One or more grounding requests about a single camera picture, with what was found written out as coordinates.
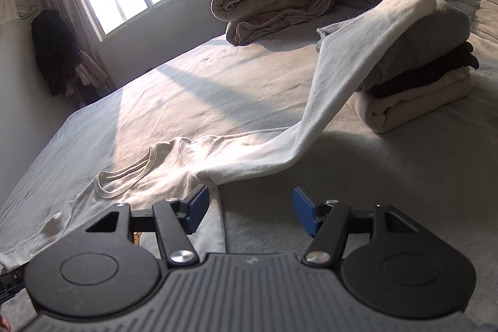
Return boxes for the hanging pink clothes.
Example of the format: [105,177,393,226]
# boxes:
[64,50,110,98]

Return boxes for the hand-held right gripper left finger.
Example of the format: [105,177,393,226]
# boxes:
[85,184,210,268]

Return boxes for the folded beige garment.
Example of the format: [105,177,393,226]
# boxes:
[353,67,474,133]

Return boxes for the hanging dark clothes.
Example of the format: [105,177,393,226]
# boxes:
[31,9,83,97]

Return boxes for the grey bed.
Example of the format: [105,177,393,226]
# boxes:
[0,3,498,332]

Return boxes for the folded grey sweater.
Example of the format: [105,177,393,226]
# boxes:
[317,0,471,91]

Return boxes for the folded beige pink quilt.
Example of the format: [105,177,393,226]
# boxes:
[211,0,336,46]

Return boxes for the white lace wall cloth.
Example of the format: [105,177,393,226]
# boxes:
[0,0,19,26]

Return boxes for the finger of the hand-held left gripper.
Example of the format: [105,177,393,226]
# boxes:
[0,267,25,299]

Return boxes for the white printed sweatshirt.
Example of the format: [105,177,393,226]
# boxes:
[0,0,435,269]

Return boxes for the folded black garment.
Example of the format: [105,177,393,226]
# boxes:
[366,42,480,98]

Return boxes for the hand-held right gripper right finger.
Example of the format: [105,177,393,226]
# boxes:
[293,187,424,266]

